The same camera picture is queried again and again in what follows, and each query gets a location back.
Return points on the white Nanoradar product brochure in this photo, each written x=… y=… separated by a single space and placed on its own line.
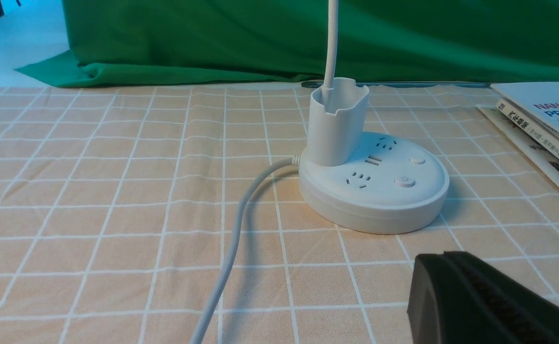
x=540 y=99

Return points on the middle book under brochure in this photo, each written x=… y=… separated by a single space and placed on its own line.
x=541 y=133

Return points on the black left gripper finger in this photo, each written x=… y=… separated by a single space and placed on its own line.
x=457 y=298

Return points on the bottom thin magazine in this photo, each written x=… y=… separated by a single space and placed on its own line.
x=538 y=155

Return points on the green backdrop cloth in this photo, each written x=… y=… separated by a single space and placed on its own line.
x=182 y=42

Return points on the orange checked tablecloth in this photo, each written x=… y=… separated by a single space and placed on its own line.
x=116 y=208

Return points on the white desk lamp with sockets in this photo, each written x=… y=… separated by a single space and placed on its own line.
x=366 y=181

